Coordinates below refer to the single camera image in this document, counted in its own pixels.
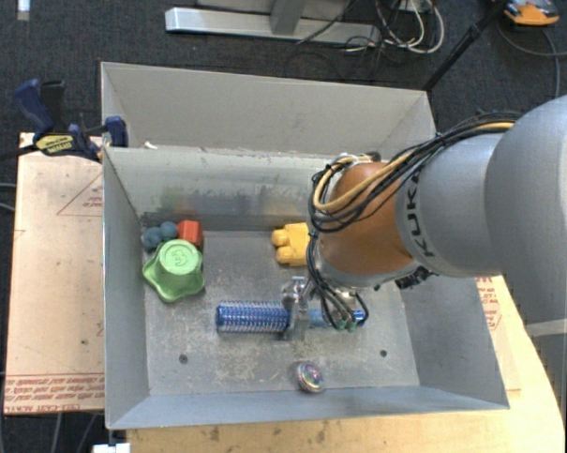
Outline yellow toy brick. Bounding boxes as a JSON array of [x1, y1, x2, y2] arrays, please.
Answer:
[[269, 220, 314, 270]]

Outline brown cardboard board, red print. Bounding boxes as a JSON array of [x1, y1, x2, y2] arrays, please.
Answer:
[[2, 131, 534, 440]]

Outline shiny round metal disc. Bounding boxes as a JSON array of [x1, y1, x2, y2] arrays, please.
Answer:
[[294, 359, 328, 395]]

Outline green toy cup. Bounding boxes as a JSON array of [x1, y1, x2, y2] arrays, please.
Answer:
[[141, 236, 209, 306]]

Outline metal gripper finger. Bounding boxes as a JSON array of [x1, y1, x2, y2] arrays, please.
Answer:
[[281, 275, 308, 313], [281, 310, 313, 344]]

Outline grey metal bin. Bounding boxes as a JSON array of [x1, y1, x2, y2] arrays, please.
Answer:
[[84, 61, 527, 448]]

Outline dark teal toy grapes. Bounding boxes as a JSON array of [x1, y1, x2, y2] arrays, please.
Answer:
[[141, 219, 180, 255]]

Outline black cylinder on white bracket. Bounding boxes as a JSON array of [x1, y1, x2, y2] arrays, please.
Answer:
[[394, 264, 440, 293]]

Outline blue ribbed cylinder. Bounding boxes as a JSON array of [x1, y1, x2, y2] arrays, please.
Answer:
[[214, 298, 367, 341]]

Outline red toy block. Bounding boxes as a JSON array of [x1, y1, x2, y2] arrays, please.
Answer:
[[174, 219, 206, 252]]

